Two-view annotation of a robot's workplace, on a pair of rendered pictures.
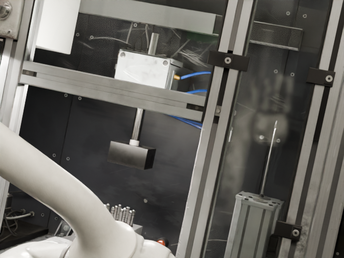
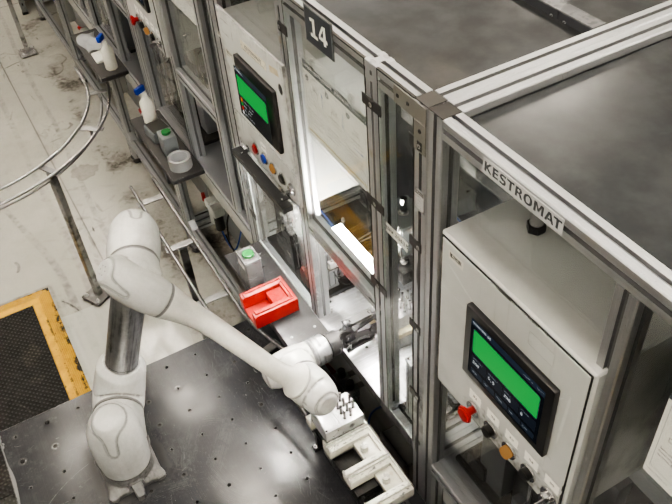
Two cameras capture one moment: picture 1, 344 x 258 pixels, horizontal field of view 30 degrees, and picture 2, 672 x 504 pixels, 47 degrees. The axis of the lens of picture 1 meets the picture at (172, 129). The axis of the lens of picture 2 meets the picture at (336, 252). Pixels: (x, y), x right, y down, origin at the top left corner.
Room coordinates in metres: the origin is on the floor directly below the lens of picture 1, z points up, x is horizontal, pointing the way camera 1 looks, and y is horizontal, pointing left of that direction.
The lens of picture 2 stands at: (0.16, -1.03, 2.81)
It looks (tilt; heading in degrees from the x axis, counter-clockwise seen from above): 43 degrees down; 49
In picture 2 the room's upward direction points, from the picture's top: 5 degrees counter-clockwise
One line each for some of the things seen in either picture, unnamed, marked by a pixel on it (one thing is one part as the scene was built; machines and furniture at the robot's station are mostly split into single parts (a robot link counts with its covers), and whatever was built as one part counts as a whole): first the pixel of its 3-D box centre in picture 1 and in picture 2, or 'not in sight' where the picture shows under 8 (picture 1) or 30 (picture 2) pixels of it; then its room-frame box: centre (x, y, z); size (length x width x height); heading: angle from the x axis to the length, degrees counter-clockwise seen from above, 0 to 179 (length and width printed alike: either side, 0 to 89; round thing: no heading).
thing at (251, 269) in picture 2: not in sight; (252, 265); (1.21, 0.61, 0.97); 0.08 x 0.08 x 0.12; 75
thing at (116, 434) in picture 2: not in sight; (116, 435); (0.53, 0.47, 0.85); 0.18 x 0.16 x 0.22; 56
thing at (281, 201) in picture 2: not in sight; (261, 175); (1.26, 0.54, 1.37); 0.36 x 0.04 x 0.04; 75
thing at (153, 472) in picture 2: not in sight; (130, 468); (0.52, 0.44, 0.71); 0.22 x 0.18 x 0.06; 75
